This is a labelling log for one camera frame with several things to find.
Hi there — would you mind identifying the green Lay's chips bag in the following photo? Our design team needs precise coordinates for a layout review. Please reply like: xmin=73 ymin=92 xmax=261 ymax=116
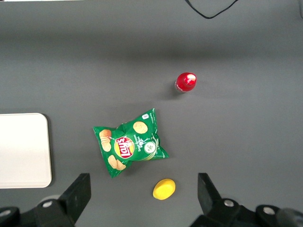
xmin=92 ymin=108 xmax=169 ymax=179

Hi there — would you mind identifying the beige rectangular tray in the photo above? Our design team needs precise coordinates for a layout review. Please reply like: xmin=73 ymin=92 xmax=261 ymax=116
xmin=0 ymin=113 xmax=53 ymax=189

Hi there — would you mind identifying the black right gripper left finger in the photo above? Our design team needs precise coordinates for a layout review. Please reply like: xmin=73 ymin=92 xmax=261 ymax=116
xmin=33 ymin=173 xmax=92 ymax=227

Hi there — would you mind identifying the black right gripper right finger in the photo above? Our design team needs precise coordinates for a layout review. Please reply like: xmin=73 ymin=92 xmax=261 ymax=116
xmin=197 ymin=173 xmax=246 ymax=227

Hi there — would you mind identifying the red soda bottle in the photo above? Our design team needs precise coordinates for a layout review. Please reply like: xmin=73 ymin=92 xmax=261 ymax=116
xmin=174 ymin=72 xmax=197 ymax=94

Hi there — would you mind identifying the thin black table cable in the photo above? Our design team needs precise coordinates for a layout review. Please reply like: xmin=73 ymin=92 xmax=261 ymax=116
xmin=184 ymin=0 xmax=240 ymax=19

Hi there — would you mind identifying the yellow lemon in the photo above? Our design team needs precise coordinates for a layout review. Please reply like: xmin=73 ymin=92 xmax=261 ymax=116
xmin=152 ymin=178 xmax=177 ymax=201

